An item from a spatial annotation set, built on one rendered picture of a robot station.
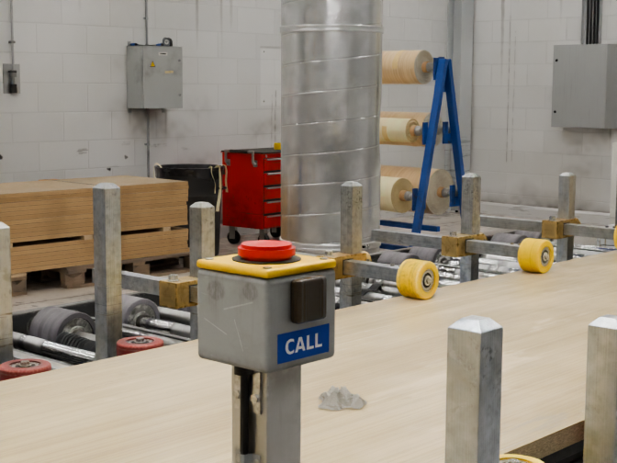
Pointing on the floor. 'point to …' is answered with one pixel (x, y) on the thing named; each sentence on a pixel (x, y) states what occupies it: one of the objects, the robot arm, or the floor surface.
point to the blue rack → (442, 70)
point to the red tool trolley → (252, 192)
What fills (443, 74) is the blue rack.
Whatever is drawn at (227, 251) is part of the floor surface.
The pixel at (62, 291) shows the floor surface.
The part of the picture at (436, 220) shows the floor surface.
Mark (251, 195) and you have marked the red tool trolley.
